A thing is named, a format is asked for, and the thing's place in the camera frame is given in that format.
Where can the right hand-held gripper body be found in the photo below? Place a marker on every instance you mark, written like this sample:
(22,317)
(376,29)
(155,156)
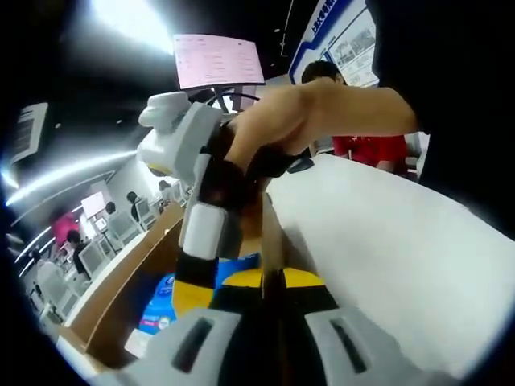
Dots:
(177,140)

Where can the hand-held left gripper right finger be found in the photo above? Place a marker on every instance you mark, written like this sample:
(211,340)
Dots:
(342,350)

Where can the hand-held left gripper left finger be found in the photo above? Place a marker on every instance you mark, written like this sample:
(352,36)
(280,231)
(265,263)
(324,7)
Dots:
(209,350)

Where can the deep blue tissue pack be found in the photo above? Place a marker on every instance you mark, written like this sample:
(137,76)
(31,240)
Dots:
(157,301)

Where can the white carton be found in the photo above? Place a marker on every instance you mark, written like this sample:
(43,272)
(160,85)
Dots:
(137,342)

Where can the brown cardboard shoe box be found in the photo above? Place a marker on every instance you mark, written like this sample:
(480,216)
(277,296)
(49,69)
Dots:
(120,305)

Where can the person's right hand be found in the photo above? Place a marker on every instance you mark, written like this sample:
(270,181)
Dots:
(273,128)

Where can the pale pink screen on stand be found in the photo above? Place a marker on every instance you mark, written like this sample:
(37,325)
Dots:
(93,203)

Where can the row of white office chairs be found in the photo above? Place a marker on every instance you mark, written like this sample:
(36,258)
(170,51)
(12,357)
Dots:
(90,257)

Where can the black table device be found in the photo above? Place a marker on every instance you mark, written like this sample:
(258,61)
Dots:
(301,164)

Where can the magenta display screen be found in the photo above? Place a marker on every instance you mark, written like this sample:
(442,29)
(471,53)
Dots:
(62,225)

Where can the ceiling air conditioner vent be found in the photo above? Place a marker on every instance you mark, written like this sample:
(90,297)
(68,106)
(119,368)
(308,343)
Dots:
(28,128)

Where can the blue framed wall poster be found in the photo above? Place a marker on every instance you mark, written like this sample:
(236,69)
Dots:
(354,40)

